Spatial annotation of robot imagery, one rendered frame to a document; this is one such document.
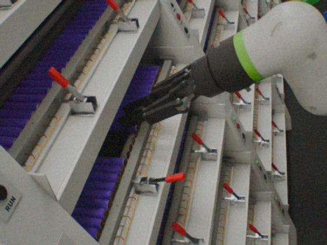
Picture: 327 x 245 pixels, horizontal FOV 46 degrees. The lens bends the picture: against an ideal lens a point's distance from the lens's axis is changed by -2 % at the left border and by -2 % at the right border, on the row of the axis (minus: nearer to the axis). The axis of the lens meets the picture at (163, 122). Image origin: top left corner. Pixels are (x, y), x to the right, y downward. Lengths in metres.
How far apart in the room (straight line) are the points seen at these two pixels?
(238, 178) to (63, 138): 0.73
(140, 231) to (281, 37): 0.39
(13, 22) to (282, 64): 0.40
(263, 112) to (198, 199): 0.87
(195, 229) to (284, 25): 0.48
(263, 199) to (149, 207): 0.74
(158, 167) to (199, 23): 0.60
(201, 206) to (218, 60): 0.38
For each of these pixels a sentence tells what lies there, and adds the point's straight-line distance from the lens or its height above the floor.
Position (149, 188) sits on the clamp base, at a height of 0.93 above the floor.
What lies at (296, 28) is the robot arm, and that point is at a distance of 0.63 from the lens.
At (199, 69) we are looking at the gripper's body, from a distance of 0.70.
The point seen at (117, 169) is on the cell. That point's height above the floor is 0.96.
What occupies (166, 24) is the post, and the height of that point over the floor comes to 1.04.
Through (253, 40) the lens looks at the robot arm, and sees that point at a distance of 0.65.
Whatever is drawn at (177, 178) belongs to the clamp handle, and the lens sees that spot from 0.69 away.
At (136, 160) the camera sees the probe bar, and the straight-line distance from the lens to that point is 0.76.
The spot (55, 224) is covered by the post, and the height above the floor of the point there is 1.09.
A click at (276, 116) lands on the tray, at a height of 0.13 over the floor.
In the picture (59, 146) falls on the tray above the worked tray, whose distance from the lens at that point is 0.59.
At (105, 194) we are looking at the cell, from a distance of 0.72.
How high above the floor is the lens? 1.36
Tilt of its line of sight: 31 degrees down
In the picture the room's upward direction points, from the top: 34 degrees counter-clockwise
